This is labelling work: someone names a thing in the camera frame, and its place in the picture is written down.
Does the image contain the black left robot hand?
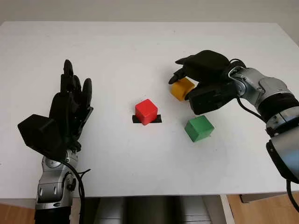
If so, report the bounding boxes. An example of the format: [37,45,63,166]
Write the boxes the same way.
[49,59,94,152]

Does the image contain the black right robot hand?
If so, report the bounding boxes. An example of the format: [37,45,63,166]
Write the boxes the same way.
[168,49,238,116]

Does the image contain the yellow cube block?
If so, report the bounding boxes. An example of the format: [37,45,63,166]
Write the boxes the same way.
[170,77,196,102]

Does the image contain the green cube block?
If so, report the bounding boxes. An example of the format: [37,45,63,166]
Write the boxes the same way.
[184,115,214,143]

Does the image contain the red cube block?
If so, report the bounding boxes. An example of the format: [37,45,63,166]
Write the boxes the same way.
[135,98,158,126]

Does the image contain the black tape strip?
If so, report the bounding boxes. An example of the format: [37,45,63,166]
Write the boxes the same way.
[132,114,162,124]

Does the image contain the dark grey robot torso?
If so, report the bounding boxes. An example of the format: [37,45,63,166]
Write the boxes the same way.
[84,197,222,224]

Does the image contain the white table leg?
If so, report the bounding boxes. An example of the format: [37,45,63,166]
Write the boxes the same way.
[219,195,235,224]

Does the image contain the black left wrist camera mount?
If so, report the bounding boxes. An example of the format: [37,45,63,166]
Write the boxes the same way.
[17,114,67,161]

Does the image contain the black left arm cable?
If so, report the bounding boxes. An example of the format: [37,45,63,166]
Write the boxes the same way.
[59,160,91,224]

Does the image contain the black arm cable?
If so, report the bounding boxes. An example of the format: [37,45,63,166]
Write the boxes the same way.
[230,58,299,224]
[59,160,91,224]

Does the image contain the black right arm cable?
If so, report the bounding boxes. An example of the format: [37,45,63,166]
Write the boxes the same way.
[230,58,299,224]

